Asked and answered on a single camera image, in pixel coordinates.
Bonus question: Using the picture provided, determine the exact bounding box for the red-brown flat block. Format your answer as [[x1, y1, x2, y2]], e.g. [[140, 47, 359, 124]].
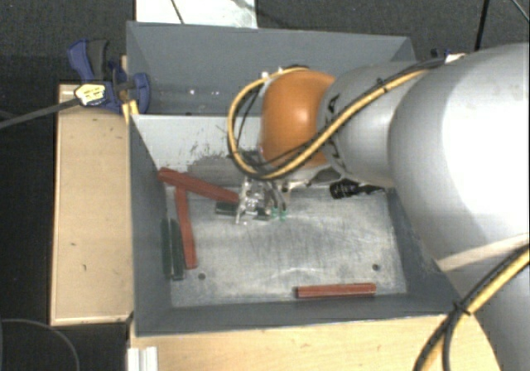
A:
[[157, 167, 241, 205], [173, 187, 200, 271], [293, 282, 378, 300]]

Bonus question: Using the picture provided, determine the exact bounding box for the grey metal bin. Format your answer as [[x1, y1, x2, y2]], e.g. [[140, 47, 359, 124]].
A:
[[125, 20, 460, 337]]

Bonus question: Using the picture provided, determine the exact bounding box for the pale wood board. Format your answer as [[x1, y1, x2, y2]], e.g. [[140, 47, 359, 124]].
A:
[[49, 83, 136, 327]]

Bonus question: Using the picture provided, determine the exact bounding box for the black cylinder on white bracket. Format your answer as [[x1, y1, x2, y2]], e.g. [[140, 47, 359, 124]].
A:
[[285, 168, 376, 200]]

